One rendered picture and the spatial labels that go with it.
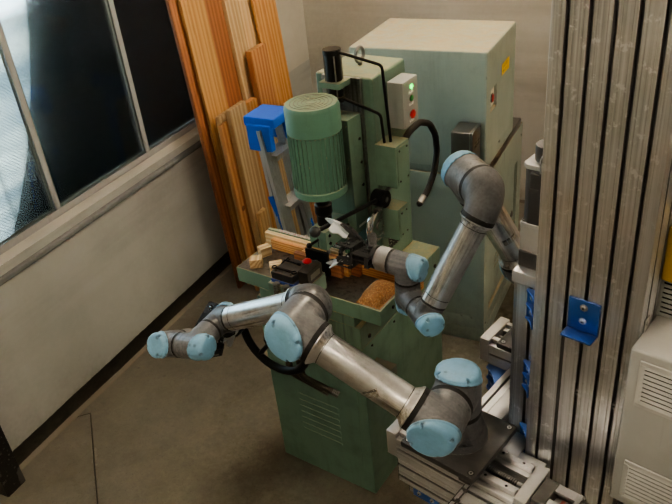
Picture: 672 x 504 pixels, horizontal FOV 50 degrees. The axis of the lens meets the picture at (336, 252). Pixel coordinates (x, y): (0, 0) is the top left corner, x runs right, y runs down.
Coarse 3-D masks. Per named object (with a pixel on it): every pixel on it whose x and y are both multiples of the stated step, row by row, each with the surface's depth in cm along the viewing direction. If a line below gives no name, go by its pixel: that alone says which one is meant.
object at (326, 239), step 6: (336, 216) 251; (342, 222) 249; (324, 234) 242; (330, 234) 244; (336, 234) 248; (312, 240) 247; (324, 240) 244; (330, 240) 246; (336, 240) 249; (312, 246) 249; (318, 246) 247; (324, 246) 245; (330, 246) 246
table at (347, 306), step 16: (272, 256) 263; (288, 256) 262; (240, 272) 259; (256, 272) 255; (336, 288) 242; (352, 288) 241; (336, 304) 239; (352, 304) 234; (368, 320) 234; (384, 320) 232
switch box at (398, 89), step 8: (392, 80) 238; (400, 80) 238; (408, 80) 238; (416, 80) 242; (392, 88) 238; (400, 88) 236; (408, 88) 239; (416, 88) 243; (392, 96) 239; (400, 96) 238; (408, 96) 240; (416, 96) 244; (392, 104) 241; (400, 104) 239; (408, 104) 241; (416, 104) 246; (392, 112) 242; (400, 112) 241; (408, 112) 242; (416, 112) 247; (392, 120) 244; (400, 120) 242; (408, 120) 244; (416, 120) 249; (400, 128) 244
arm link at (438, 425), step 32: (288, 320) 175; (320, 320) 178; (288, 352) 176; (320, 352) 175; (352, 352) 176; (352, 384) 175; (384, 384) 173; (416, 416) 170; (448, 416) 169; (416, 448) 172; (448, 448) 168
